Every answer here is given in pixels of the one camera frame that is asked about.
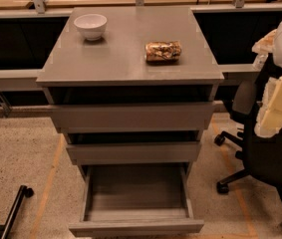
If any grey bottom drawer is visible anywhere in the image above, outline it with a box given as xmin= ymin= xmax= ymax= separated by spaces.
xmin=69 ymin=163 xmax=203 ymax=237

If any grey drawer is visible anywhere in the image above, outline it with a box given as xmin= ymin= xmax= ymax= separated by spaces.
xmin=69 ymin=163 xmax=203 ymax=237
xmin=52 ymin=102 xmax=214 ymax=133
xmin=67 ymin=141 xmax=201 ymax=164

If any grey middle drawer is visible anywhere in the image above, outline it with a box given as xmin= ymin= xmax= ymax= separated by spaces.
xmin=67 ymin=141 xmax=201 ymax=164

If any grey top drawer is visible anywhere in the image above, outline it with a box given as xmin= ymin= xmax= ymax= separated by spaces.
xmin=52 ymin=102 xmax=214 ymax=133

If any grey drawer cabinet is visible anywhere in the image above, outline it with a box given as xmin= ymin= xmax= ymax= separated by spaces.
xmin=35 ymin=5 xmax=225 ymax=184

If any clear plastic bottle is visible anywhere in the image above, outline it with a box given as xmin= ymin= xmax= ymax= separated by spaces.
xmin=252 ymin=54 xmax=268 ymax=71

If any black office chair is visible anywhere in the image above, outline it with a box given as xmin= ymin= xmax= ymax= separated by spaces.
xmin=213 ymin=52 xmax=282 ymax=234

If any white ceramic bowl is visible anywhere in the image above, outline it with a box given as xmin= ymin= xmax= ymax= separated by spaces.
xmin=74 ymin=14 xmax=108 ymax=41

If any black chair base leg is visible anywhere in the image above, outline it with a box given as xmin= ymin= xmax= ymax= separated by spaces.
xmin=0 ymin=185 xmax=34 ymax=239

